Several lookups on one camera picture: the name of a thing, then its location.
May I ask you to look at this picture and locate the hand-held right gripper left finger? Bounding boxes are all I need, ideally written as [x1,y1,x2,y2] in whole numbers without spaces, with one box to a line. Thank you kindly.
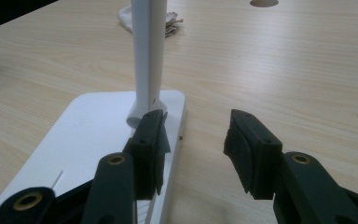
[122,108,172,201]

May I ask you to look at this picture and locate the white desk lamp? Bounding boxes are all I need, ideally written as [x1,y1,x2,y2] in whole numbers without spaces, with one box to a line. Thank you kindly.
[0,0,187,224]

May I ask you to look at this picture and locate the white crumpled cloth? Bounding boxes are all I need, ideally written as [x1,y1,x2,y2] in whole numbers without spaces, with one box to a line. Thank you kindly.
[117,5,185,39]

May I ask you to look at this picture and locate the black partition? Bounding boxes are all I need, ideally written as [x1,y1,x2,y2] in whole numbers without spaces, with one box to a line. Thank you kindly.
[0,0,60,34]

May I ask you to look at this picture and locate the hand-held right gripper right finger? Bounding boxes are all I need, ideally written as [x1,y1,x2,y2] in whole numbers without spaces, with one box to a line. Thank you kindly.
[223,108,283,201]

